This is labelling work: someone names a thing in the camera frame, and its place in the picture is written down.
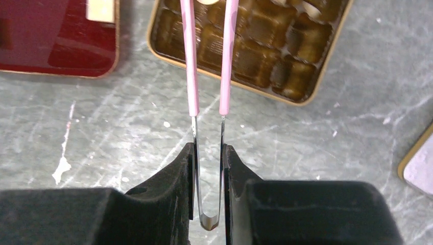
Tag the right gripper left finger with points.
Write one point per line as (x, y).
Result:
(157, 211)

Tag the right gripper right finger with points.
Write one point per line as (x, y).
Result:
(261, 211)

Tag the gold chocolate box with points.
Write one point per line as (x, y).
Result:
(281, 48)

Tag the square white chocolate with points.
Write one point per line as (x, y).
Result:
(100, 10)

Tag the silver box lid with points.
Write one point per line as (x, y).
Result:
(415, 169)

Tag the red rectangular tray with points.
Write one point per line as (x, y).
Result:
(55, 38)

